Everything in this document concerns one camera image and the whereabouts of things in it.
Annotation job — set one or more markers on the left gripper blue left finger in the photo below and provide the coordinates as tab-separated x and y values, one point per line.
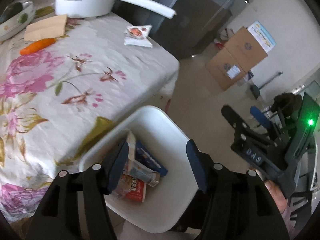
57	216

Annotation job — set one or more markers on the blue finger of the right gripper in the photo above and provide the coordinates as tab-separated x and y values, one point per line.
260	117

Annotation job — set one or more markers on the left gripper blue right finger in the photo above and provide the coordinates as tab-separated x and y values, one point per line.
238	205

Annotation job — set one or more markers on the blue cardboard food box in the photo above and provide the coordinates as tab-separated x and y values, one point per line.
144	156

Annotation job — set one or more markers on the white snack packet with picture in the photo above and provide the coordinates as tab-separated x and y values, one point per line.
138	36

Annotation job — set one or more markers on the orange plastic wrapper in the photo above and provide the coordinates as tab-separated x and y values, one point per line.
37	45

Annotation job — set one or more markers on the torn brown cardboard piece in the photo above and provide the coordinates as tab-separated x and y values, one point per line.
52	27

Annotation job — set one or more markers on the white plastic trash bin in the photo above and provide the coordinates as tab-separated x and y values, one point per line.
166	202

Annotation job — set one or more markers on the person's right hand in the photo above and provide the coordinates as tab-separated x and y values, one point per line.
276	193

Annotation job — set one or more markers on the lower cardboard box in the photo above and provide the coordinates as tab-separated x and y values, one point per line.
224	68

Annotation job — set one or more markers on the upper cardboard box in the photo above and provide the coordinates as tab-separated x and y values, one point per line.
246	50

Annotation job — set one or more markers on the blue white poster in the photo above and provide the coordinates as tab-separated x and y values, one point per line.
263	37

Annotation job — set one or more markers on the grey refrigerator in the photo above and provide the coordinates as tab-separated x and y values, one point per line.
181	35

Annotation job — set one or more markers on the floral tablecloth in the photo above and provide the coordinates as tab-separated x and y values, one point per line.
58	102

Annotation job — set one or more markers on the white bowl with green knob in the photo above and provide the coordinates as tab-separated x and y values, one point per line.
18	22

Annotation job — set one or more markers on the broom with grey handle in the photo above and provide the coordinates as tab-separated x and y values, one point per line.
255	90

